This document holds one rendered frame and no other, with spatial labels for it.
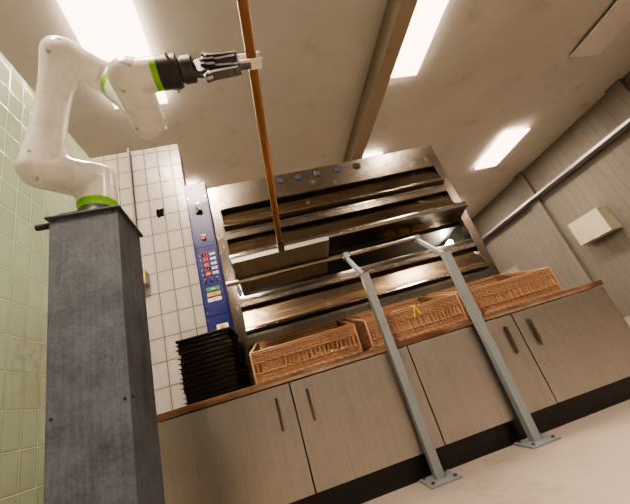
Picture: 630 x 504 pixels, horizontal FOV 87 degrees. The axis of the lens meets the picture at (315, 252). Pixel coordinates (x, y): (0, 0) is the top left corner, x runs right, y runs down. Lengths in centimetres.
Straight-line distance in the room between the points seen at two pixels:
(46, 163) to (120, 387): 75
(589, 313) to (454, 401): 93
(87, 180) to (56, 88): 30
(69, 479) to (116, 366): 26
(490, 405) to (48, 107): 212
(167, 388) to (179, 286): 64
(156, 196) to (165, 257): 52
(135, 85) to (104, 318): 66
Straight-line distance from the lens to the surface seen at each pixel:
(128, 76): 113
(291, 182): 271
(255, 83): 118
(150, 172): 296
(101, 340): 112
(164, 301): 243
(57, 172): 140
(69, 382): 113
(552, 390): 208
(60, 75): 151
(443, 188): 296
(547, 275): 234
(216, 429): 169
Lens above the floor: 48
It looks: 22 degrees up
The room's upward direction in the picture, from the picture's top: 18 degrees counter-clockwise
